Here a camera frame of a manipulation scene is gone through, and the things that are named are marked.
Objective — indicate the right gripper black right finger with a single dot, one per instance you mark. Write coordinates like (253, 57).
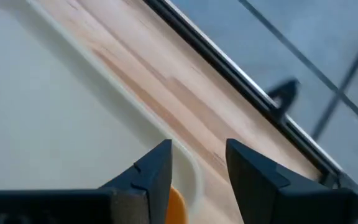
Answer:
(266, 193)

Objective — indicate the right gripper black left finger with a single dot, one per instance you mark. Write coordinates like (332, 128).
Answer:
(141, 193)

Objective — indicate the orange cup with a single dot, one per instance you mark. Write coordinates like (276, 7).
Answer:
(176, 208)

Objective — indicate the beige plastic tray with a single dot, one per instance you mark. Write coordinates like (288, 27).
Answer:
(42, 109)

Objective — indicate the black camera mount clip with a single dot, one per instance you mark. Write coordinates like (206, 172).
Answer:
(286, 93)

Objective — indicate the black aluminium table frame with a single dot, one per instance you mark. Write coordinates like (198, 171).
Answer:
(247, 90)

